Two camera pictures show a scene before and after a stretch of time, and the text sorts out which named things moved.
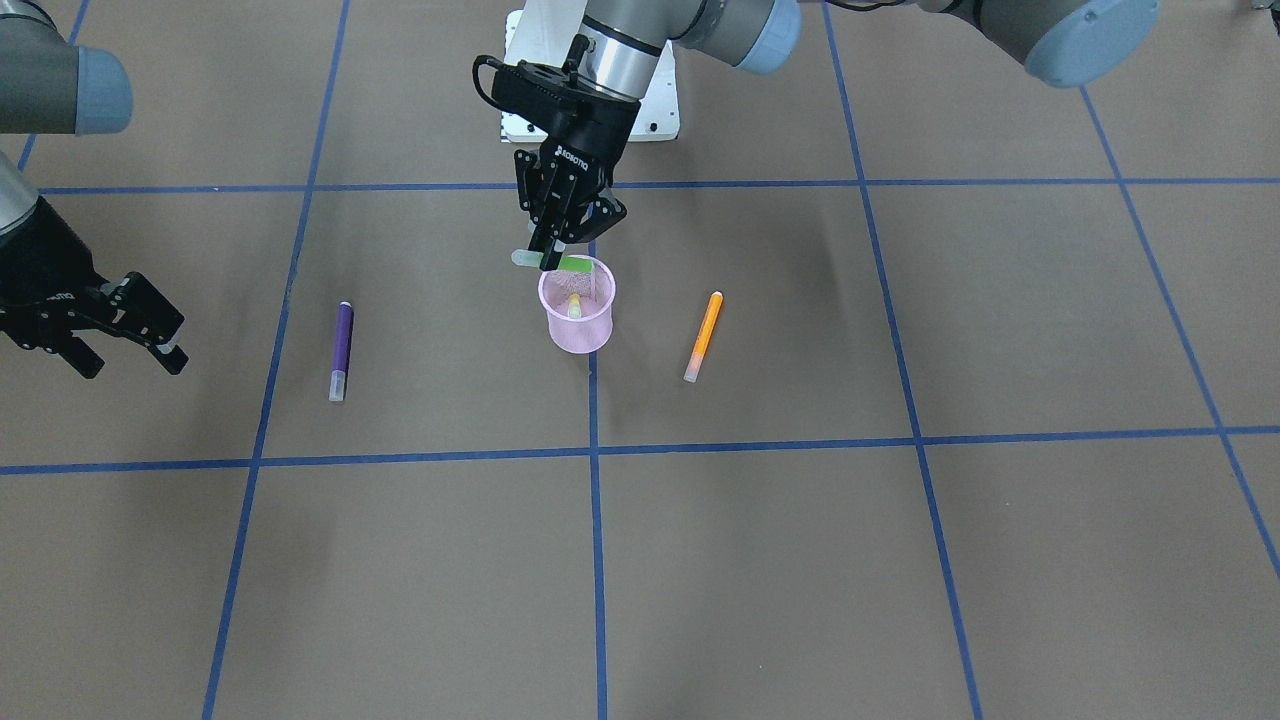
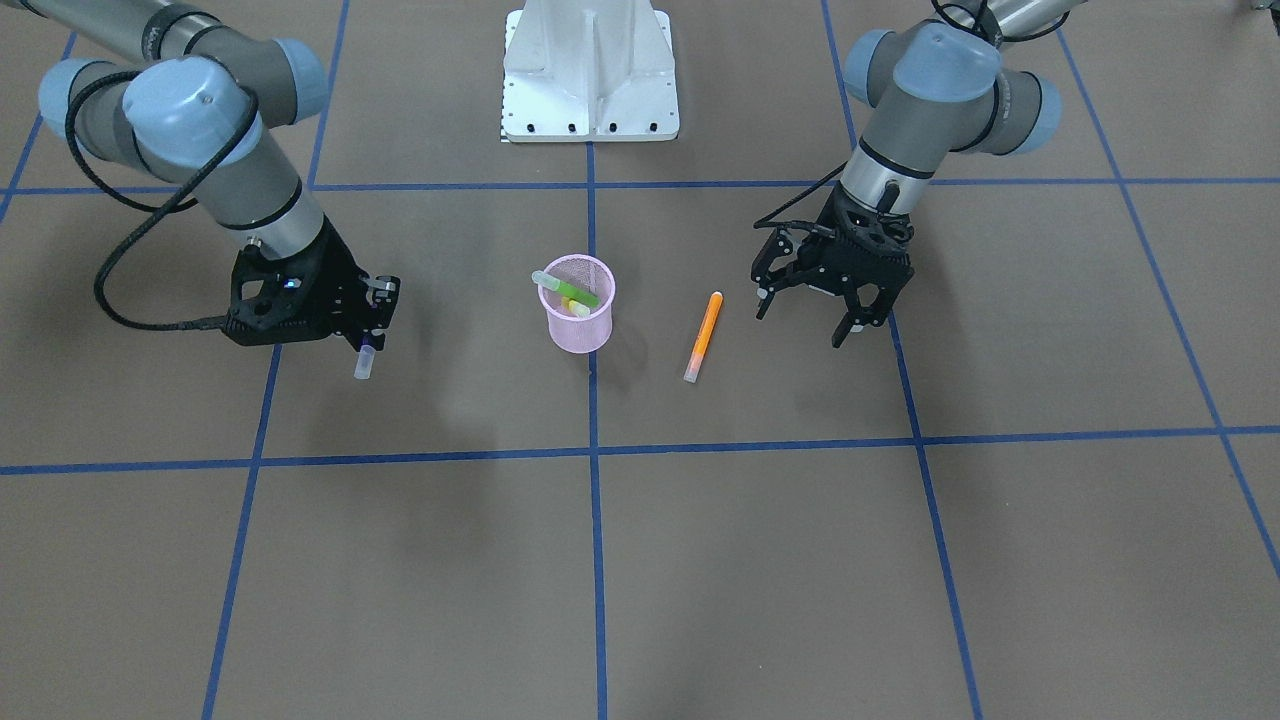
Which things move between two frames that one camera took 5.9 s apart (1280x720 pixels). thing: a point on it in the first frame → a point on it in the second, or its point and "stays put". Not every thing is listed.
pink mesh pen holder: [580, 307] stays put
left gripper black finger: [604, 212] → [859, 315]
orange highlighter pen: [703, 337] stays put
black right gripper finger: [142, 313] → [380, 301]
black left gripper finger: [547, 237] → [784, 279]
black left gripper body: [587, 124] → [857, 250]
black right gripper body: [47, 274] → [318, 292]
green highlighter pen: [533, 258] → [569, 291]
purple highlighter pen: [342, 343] → [364, 363]
